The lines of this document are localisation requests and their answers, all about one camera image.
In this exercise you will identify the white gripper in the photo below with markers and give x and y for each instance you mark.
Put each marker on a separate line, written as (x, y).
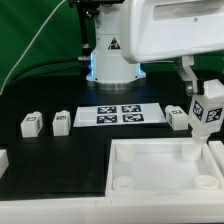
(160, 29)

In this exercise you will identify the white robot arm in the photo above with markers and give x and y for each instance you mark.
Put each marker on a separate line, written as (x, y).
(109, 69)

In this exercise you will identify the white paper with tags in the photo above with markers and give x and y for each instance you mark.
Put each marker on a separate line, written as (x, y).
(119, 115)

